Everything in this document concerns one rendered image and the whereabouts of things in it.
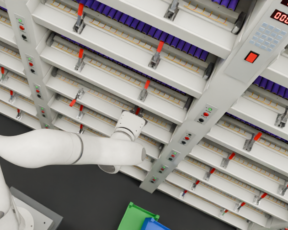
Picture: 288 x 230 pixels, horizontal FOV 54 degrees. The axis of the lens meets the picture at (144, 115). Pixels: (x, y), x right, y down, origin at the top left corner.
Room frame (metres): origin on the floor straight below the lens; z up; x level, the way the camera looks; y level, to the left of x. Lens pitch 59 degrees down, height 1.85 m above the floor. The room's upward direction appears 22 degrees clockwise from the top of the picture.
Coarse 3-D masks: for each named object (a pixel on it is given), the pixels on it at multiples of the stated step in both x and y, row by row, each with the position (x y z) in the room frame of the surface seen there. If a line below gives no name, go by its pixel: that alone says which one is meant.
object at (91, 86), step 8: (64, 72) 0.68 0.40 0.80; (72, 80) 0.66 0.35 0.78; (80, 80) 0.67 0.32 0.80; (96, 88) 0.66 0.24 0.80; (112, 96) 0.65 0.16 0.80; (128, 104) 0.64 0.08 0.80; (144, 112) 0.64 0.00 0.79; (152, 120) 0.62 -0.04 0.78; (160, 120) 0.64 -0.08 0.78; (168, 120) 0.64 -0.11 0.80
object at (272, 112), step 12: (252, 84) 0.63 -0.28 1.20; (264, 84) 0.65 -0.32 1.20; (276, 84) 0.66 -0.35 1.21; (240, 96) 0.60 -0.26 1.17; (252, 96) 0.61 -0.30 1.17; (264, 96) 0.61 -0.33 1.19; (276, 96) 0.62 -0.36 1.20; (240, 108) 0.56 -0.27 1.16; (252, 108) 0.57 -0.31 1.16; (264, 108) 0.59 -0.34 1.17; (276, 108) 0.59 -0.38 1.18; (252, 120) 0.55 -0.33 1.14; (264, 120) 0.55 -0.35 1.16; (276, 120) 0.56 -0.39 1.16; (276, 132) 0.54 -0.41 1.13
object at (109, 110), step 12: (48, 72) 0.64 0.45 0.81; (48, 84) 0.61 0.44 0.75; (60, 84) 0.63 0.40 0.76; (72, 96) 0.60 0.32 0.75; (84, 96) 0.62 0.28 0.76; (96, 108) 0.59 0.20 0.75; (108, 108) 0.61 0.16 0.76; (156, 120) 0.63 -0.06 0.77; (144, 132) 0.57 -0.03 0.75; (156, 132) 0.58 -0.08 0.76; (168, 132) 0.60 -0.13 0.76
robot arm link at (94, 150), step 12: (72, 132) 0.30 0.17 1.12; (84, 144) 0.28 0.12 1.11; (96, 144) 0.31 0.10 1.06; (108, 144) 0.34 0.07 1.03; (120, 144) 0.35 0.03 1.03; (132, 144) 0.38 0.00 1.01; (84, 156) 0.25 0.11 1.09; (96, 156) 0.28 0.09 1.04; (108, 156) 0.30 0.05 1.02; (120, 156) 0.32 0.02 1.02; (132, 156) 0.34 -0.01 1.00; (144, 156) 0.38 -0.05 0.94
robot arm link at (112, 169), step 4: (116, 132) 0.44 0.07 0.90; (120, 132) 0.45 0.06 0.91; (112, 136) 0.42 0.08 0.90; (116, 136) 0.42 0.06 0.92; (120, 136) 0.43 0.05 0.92; (124, 136) 0.44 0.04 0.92; (128, 140) 0.43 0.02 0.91; (104, 168) 0.31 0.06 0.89; (108, 168) 0.31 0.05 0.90; (112, 168) 0.31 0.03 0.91; (116, 168) 0.31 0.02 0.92; (108, 172) 0.30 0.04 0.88; (112, 172) 0.30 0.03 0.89; (116, 172) 0.31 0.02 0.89
